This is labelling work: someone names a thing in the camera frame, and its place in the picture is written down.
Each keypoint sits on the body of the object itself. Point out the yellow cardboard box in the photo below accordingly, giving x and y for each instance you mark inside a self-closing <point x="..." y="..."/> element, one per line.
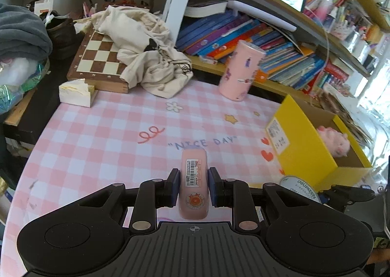
<point x="298" y="152"/>

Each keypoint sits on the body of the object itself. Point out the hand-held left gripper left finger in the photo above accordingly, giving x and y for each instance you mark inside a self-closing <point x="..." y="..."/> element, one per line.
<point x="175" y="187"/>

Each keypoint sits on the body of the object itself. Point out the thick dark book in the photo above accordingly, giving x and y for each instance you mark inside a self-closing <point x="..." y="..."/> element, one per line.
<point x="205" y="8"/>

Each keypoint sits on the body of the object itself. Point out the round white lid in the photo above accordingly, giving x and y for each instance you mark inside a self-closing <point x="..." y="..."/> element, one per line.
<point x="300" y="187"/>

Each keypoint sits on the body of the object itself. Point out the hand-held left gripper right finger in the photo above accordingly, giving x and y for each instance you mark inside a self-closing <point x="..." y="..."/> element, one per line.
<point x="214" y="189"/>

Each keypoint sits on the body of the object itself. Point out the pink pig plush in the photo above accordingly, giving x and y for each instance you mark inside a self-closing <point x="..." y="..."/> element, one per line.
<point x="333" y="141"/>

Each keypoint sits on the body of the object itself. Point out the white tissue box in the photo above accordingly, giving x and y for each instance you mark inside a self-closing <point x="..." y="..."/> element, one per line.
<point x="76" y="95"/>

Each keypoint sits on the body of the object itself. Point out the beige cloth bag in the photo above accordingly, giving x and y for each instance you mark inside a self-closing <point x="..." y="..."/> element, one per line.
<point x="143" y="51"/>

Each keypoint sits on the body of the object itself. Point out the row of colourful books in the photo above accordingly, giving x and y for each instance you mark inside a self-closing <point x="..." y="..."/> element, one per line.
<point x="259" y="39"/>

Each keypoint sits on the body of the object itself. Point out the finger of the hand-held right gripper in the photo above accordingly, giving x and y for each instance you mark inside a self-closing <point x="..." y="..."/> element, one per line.
<point x="347" y="196"/>

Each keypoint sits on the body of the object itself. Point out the pink checked desktop mat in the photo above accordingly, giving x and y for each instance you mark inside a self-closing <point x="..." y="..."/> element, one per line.
<point x="122" y="149"/>

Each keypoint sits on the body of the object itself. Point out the pink tube bottle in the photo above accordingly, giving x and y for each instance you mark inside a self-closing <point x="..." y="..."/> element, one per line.
<point x="194" y="182"/>

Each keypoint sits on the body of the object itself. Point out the grey folded cloth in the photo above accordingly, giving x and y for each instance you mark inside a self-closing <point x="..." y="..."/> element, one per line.
<point x="21" y="33"/>

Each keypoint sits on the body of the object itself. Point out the iridescent plastic bag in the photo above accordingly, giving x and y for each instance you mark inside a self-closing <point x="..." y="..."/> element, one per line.
<point x="15" y="84"/>

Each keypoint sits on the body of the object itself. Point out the wooden chessboard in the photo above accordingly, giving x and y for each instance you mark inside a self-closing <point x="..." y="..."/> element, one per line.
<point x="94" y="60"/>

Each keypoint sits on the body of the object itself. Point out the pink cylinder container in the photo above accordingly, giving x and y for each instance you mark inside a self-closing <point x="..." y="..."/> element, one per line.
<point x="240" y="72"/>

